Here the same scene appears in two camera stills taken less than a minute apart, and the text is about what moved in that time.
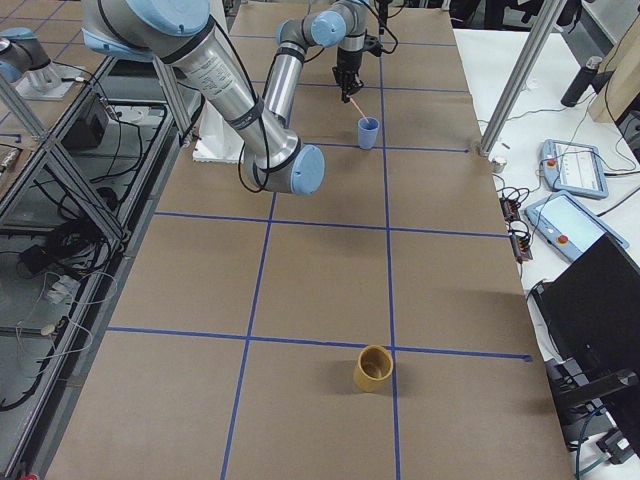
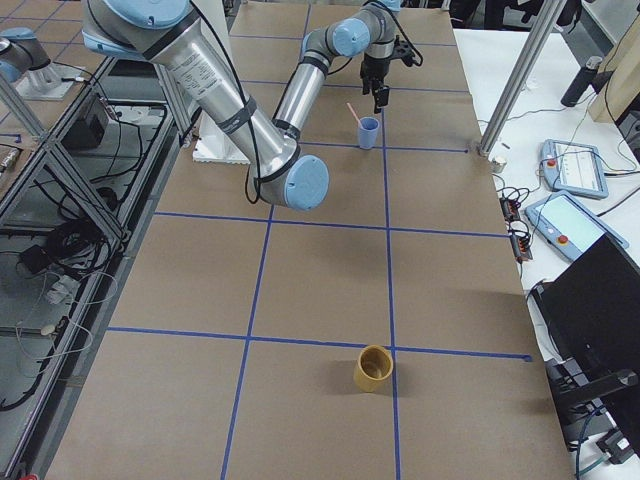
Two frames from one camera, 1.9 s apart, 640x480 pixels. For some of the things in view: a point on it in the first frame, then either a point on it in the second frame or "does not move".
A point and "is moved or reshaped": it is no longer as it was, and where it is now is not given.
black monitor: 593,311 does not move
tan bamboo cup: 374,366 does not move
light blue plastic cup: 368,132 does not move
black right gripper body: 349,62 -> 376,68
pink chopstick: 359,110 is moved or reshaped
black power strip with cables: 518,230 does not move
